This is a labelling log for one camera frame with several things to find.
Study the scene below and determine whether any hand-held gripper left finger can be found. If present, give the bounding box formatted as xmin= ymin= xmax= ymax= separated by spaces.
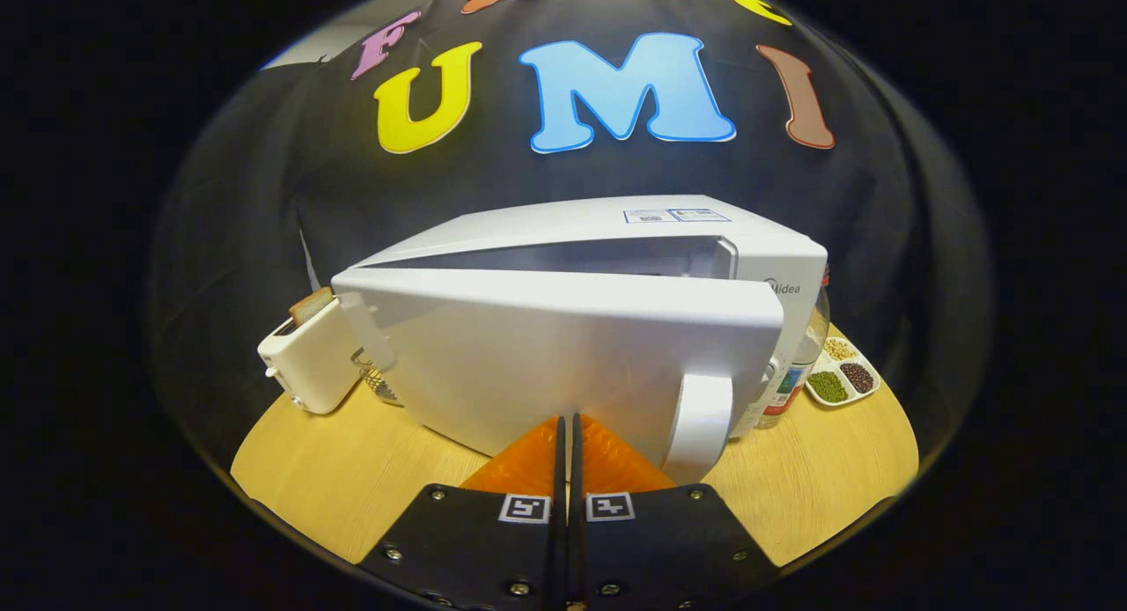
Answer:
xmin=357 ymin=415 xmax=566 ymax=611

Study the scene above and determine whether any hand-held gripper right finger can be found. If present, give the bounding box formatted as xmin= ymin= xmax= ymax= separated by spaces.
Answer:
xmin=571 ymin=413 xmax=780 ymax=611

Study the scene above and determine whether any white microwave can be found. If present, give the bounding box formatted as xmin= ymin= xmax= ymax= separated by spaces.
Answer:
xmin=330 ymin=195 xmax=830 ymax=487

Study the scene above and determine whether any clear bottle with red label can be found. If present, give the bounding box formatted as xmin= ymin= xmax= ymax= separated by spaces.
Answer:
xmin=755 ymin=276 xmax=831 ymax=430

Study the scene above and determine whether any white divided dish of beans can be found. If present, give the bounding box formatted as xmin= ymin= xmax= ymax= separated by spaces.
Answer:
xmin=804 ymin=335 xmax=881 ymax=409

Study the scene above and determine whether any white toaster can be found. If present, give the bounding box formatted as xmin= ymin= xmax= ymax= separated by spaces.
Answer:
xmin=257 ymin=296 xmax=364 ymax=416

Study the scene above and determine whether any brown toast slice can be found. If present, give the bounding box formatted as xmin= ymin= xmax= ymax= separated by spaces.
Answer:
xmin=289 ymin=286 xmax=335 ymax=326

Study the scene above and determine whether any wire mesh basket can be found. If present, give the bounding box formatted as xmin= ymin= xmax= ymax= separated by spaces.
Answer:
xmin=352 ymin=349 xmax=404 ymax=408

